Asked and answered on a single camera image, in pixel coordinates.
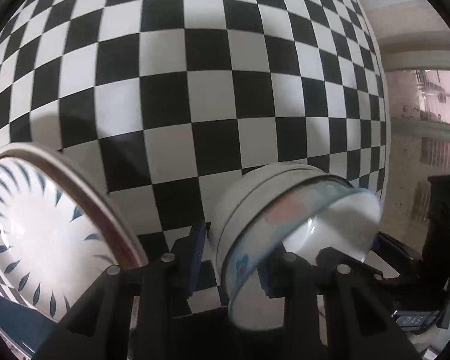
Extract white bowl red flowers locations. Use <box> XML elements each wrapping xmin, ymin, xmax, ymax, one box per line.
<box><xmin>209</xmin><ymin>161</ymin><xmax>382</xmax><ymax>331</ymax></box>

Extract white plate blue leaf rim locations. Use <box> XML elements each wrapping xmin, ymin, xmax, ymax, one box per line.
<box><xmin>0</xmin><ymin>142</ymin><xmax>148</xmax><ymax>322</ymax></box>

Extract blue cabinet front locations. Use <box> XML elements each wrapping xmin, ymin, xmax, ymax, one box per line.
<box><xmin>0</xmin><ymin>297</ymin><xmax>57</xmax><ymax>356</ymax></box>

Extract black white checkered mat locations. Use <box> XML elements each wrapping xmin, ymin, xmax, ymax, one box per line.
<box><xmin>0</xmin><ymin>0</ymin><xmax>393</xmax><ymax>318</ymax></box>

